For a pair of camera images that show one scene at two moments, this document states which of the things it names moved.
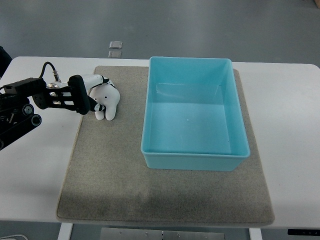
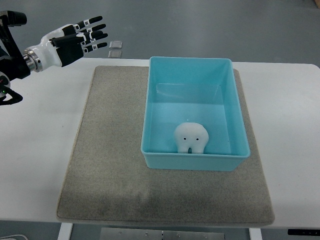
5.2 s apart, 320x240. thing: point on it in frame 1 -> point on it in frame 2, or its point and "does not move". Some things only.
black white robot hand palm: (79, 85) -> (58, 48)
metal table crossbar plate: (113, 233) does not move
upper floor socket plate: (115, 44) does not move
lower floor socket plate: (115, 53) does not move
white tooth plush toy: (107, 96) -> (191, 135)
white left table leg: (65, 231) does not move
